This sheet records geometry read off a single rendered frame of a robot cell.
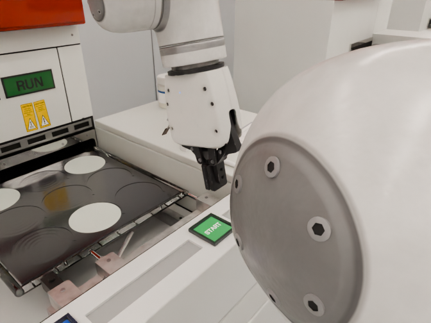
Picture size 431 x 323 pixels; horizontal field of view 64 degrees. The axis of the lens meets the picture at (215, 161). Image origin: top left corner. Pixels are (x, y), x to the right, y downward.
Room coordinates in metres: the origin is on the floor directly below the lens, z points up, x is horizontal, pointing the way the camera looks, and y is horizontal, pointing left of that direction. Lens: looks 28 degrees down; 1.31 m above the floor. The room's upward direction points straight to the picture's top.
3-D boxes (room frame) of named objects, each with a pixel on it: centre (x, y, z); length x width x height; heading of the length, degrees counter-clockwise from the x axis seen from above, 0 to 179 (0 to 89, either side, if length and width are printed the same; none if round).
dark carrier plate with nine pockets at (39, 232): (0.63, 0.32, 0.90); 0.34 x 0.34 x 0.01; 50
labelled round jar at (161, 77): (1.05, 0.14, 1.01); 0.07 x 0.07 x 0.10
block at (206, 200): (0.60, 0.00, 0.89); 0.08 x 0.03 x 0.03; 50
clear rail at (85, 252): (0.51, 0.18, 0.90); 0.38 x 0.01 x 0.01; 140
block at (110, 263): (0.41, 0.16, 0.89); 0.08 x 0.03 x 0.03; 50
